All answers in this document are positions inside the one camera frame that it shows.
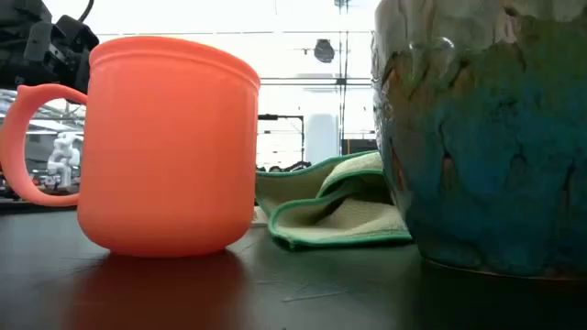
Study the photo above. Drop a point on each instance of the black round hanging object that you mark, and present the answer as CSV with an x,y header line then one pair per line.
x,y
324,50

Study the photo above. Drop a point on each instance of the white humanoid robot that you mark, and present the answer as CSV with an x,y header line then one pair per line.
x,y
64,156

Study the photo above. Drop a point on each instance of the green blue glazed ceramic mug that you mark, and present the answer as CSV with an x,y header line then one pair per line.
x,y
481,137

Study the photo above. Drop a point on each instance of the pale green-edged microfiber cloth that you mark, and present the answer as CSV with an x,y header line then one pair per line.
x,y
339,220

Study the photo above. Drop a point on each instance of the black metal stand frame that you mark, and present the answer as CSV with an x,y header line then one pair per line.
x,y
300,137

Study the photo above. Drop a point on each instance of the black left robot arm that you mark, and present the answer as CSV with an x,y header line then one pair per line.
x,y
18,46

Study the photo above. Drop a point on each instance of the white tall panel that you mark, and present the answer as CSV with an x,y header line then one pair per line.
x,y
323,137

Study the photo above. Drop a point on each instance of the orange plastic mug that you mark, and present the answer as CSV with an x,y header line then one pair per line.
x,y
169,151

